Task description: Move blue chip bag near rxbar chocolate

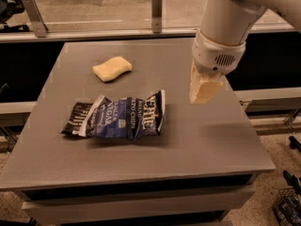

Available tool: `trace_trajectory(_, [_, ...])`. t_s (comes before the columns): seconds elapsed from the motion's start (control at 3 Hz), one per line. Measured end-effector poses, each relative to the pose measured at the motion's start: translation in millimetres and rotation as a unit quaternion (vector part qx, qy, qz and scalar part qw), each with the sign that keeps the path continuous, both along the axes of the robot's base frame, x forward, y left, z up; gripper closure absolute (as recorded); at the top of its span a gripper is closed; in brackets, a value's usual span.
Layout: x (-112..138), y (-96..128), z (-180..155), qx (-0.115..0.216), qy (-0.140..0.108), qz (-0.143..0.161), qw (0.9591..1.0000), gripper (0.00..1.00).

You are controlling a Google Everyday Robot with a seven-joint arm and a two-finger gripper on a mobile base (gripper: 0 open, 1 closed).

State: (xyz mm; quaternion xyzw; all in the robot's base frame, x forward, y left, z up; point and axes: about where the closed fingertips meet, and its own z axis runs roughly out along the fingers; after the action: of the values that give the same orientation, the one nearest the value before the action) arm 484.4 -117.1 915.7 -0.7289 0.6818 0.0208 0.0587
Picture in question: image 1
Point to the blue kettle chip bag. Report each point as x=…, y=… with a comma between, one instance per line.
x=129, y=117

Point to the black office chair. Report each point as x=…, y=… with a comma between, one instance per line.
x=8, y=8

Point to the left metal railing bracket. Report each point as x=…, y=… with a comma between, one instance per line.
x=39, y=28

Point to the grey table with drawers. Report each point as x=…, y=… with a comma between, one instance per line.
x=113, y=140

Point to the yellow sponge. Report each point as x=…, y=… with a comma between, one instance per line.
x=112, y=68

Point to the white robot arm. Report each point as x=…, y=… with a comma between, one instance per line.
x=220, y=42

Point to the middle metal railing bracket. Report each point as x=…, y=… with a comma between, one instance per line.
x=156, y=15

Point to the black wire basket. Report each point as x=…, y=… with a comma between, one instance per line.
x=286, y=208

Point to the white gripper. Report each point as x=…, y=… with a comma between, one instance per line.
x=213, y=56

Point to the metal railing bracket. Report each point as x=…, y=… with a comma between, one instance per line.
x=156, y=15
x=39, y=28

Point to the black rxbar chocolate wrapper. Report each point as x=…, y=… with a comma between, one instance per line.
x=76, y=119

